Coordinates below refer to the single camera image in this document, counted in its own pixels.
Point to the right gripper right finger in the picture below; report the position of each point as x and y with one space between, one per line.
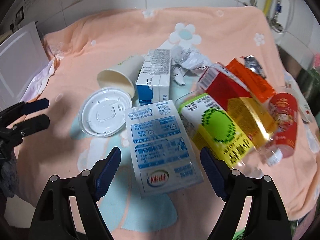
267 217

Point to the white board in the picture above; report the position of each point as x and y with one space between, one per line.
22 58

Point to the green label juice bottle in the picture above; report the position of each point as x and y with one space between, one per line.
209 125

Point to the blue white milk carton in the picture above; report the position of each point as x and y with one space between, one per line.
162 156

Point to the red gold tea bottle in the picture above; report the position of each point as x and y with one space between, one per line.
249 115

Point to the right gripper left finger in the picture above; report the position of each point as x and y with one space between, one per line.
53 218

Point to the white plastic cup lid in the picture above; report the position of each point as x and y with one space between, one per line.
103 113

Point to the red printed plastic cup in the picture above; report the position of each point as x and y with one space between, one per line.
283 107

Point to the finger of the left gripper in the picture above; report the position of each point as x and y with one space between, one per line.
12 137
14 112

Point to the orange foil wrapper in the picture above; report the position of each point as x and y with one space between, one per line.
259 87

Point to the silver foil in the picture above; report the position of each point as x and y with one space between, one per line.
187 60

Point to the white ceramic plate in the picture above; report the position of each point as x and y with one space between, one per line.
303 106

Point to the white paper cup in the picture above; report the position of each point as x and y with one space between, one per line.
123 75

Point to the peach floral towel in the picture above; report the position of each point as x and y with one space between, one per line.
101 41

